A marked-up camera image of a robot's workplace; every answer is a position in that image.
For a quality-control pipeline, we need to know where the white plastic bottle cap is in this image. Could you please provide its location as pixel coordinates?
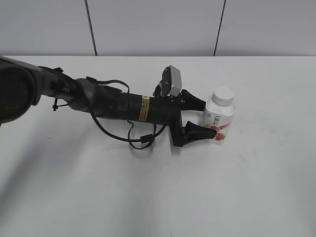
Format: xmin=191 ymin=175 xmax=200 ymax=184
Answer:
xmin=212 ymin=87 xmax=234 ymax=106

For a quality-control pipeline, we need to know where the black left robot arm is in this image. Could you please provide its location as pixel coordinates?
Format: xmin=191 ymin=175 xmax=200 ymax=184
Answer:
xmin=0 ymin=57 xmax=218 ymax=148

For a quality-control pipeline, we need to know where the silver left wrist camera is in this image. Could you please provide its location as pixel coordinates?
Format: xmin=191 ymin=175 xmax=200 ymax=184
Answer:
xmin=153 ymin=65 xmax=182 ymax=97

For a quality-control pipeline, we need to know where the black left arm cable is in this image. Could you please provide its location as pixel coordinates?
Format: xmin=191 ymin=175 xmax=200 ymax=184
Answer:
xmin=90 ymin=113 xmax=167 ymax=150

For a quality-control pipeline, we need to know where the white strawberry yogurt bottle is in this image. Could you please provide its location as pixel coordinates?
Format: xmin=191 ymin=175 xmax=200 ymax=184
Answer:
xmin=201 ymin=94 xmax=235 ymax=146

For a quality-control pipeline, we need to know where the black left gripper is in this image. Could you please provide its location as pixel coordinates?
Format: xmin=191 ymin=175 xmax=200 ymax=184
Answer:
xmin=149 ymin=89 xmax=217 ymax=147

